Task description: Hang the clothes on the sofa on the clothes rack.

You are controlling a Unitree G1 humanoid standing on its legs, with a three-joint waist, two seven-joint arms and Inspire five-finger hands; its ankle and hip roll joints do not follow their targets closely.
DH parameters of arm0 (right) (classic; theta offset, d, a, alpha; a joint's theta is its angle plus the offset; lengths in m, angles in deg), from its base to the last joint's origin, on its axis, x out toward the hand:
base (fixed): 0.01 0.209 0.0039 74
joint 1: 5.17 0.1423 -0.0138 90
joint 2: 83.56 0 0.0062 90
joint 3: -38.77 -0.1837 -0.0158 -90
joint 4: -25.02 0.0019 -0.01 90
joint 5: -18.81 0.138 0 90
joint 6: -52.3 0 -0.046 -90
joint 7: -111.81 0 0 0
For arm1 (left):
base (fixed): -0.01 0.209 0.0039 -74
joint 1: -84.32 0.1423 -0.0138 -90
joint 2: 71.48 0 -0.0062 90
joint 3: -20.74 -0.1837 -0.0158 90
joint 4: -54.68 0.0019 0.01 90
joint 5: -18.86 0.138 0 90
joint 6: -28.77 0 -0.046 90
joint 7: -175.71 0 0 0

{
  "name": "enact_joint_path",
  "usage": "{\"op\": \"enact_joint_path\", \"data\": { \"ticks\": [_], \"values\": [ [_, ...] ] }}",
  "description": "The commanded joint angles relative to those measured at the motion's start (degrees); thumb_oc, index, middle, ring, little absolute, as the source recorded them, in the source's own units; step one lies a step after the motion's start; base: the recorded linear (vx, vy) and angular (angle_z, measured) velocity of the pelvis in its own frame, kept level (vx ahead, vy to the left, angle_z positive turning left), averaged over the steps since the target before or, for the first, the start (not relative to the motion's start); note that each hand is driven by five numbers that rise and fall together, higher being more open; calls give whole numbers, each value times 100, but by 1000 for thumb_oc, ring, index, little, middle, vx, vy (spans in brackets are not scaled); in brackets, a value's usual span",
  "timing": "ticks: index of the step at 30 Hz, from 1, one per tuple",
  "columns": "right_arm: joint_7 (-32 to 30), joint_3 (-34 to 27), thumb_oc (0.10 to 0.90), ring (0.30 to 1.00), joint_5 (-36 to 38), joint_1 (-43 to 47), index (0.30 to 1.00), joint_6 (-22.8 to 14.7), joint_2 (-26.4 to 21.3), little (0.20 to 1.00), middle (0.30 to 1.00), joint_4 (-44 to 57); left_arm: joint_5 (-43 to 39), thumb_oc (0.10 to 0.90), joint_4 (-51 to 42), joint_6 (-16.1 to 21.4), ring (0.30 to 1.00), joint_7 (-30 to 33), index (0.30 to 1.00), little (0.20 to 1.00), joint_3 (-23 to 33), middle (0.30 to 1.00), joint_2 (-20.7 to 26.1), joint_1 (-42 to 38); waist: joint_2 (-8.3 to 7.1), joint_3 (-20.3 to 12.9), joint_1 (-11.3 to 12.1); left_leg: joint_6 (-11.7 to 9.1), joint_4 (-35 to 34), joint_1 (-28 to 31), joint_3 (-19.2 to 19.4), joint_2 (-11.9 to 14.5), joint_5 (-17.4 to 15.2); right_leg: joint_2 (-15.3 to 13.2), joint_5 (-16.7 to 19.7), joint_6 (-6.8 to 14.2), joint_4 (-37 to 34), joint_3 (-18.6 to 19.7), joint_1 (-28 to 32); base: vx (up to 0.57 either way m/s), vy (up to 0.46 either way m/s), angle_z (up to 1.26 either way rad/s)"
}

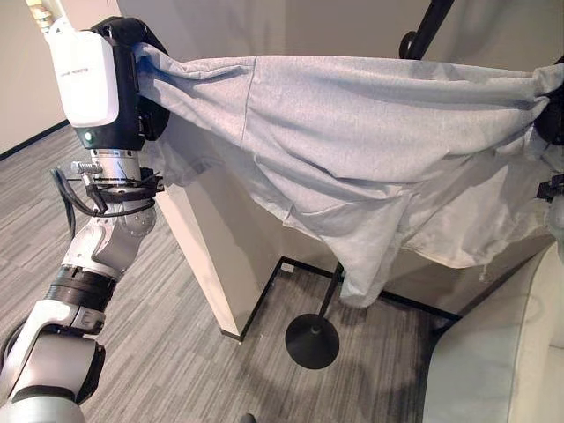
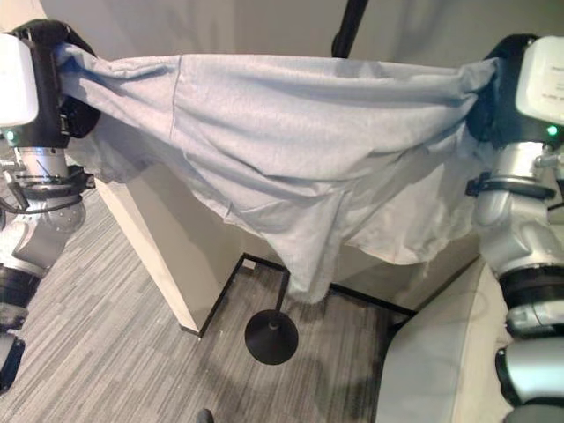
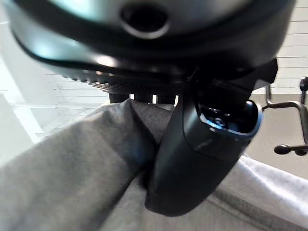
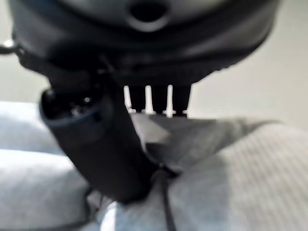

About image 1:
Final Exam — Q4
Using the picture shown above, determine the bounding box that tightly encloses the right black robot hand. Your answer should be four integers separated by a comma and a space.
533, 81, 564, 147

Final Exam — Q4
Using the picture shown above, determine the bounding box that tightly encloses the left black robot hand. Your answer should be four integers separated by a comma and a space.
47, 16, 172, 153

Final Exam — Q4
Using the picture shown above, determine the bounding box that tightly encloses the light grey t-shirt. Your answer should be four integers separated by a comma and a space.
130, 42, 564, 308

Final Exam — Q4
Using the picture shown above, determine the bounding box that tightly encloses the light grey sofa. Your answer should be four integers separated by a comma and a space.
421, 240, 564, 423

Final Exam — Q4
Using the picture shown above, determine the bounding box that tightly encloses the black clothes rack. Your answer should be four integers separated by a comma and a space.
285, 0, 455, 370

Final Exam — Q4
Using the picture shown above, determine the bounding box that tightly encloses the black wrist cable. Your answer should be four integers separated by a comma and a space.
50, 166, 153, 234

